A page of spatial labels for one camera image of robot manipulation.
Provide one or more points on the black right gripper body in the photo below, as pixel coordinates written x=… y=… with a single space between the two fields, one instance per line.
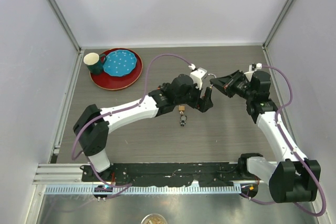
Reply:
x=242 y=88

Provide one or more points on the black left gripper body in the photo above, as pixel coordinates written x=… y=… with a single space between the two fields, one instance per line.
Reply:
x=192 y=97

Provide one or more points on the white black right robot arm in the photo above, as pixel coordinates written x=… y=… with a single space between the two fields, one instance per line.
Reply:
x=288 y=180

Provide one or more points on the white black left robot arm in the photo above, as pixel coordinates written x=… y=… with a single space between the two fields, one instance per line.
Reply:
x=95 y=124

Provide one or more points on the small brass long-shackle padlock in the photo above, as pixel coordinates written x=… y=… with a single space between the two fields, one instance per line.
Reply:
x=181 y=108

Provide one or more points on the keys on small padlock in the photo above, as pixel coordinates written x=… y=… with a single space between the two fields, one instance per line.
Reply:
x=183 y=119

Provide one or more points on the blue dotted plate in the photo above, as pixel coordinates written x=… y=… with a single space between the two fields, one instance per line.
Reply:
x=119 y=63

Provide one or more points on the red round tray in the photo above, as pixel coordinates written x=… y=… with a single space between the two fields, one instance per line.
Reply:
x=108 y=82

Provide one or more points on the dark green mug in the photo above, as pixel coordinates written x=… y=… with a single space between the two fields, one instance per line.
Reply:
x=95 y=62

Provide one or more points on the round metal object bottom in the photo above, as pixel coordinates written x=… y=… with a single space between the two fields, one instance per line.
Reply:
x=154 y=219

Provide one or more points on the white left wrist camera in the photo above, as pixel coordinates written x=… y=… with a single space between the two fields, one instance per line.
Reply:
x=197 y=75

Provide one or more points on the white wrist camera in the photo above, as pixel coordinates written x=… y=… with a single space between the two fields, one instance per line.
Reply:
x=255 y=66
x=197 y=75

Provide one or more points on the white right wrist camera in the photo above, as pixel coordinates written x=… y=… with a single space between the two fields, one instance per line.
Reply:
x=255 y=66

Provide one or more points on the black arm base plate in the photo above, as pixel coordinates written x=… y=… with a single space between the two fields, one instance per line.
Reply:
x=208 y=174

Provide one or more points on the slotted blue-white cable duct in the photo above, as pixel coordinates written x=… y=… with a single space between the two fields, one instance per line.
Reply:
x=152 y=190

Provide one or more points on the aluminium frame rail front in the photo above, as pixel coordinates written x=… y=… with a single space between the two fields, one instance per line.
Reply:
x=54 y=174

